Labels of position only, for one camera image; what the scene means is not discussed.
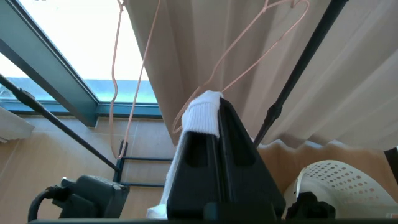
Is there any black garment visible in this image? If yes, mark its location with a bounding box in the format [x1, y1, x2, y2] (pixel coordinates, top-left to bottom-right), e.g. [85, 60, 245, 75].
[285, 190, 337, 220]

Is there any pink clothes hanger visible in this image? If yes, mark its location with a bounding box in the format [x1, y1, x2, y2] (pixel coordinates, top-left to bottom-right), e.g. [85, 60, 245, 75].
[108, 0, 163, 161]
[171, 0, 311, 135]

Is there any black cable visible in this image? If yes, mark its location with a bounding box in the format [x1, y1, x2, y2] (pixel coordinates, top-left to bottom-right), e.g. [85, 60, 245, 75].
[27, 185, 68, 223]

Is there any beige curtain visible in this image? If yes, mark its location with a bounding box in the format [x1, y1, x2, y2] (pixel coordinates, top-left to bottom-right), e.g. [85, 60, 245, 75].
[0, 106, 36, 144]
[124, 0, 398, 152]

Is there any white laundry basket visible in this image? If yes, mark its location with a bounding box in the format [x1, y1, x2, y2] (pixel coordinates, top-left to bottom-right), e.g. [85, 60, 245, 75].
[282, 159, 398, 219]

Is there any black clothes rack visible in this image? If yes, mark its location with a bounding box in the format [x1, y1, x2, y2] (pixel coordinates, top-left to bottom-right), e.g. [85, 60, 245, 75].
[0, 0, 349, 189]

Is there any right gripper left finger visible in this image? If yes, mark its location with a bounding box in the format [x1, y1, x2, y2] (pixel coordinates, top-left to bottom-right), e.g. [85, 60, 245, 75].
[167, 130, 228, 219]

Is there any white garment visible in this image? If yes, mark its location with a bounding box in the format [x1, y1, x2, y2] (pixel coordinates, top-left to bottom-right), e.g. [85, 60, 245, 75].
[146, 90, 225, 220]

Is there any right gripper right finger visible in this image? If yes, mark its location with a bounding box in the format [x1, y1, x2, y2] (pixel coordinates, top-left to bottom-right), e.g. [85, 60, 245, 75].
[218, 96, 287, 219]

